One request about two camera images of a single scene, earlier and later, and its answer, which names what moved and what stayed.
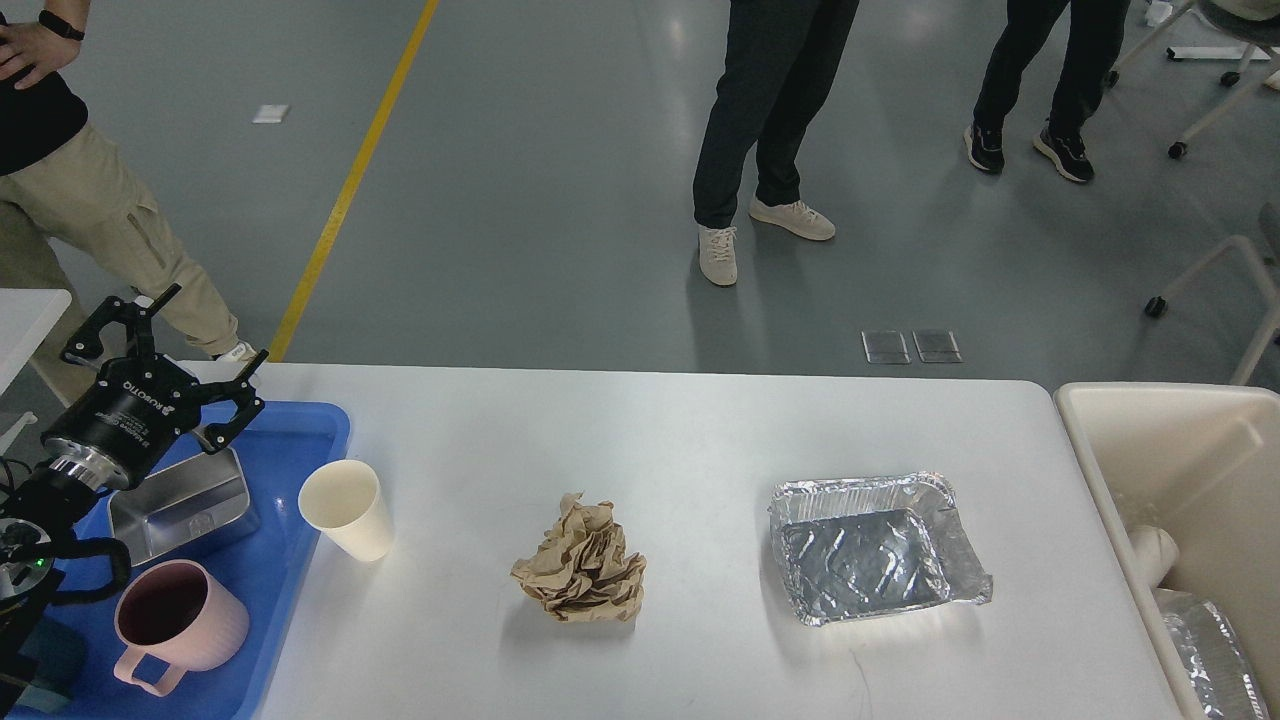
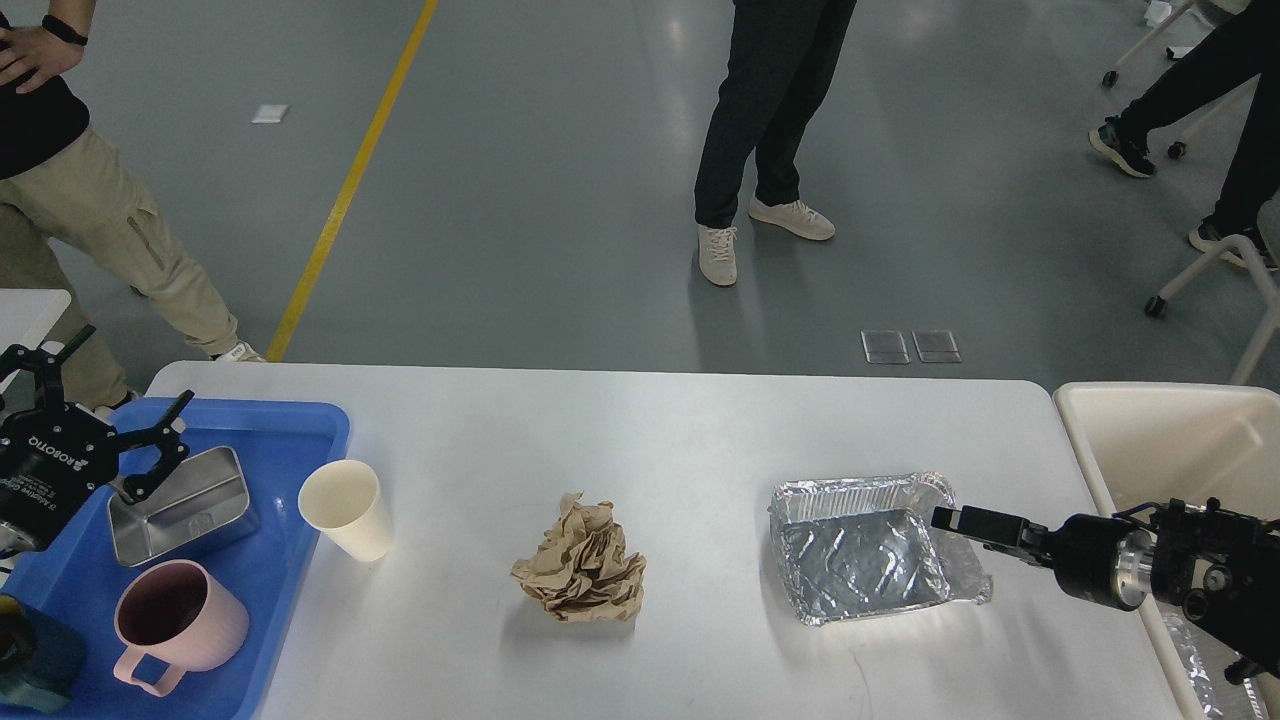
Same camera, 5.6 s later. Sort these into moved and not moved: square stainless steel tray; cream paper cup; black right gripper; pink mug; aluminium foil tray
Moved: black right gripper
Not moved: aluminium foil tray; square stainless steel tray; pink mug; cream paper cup
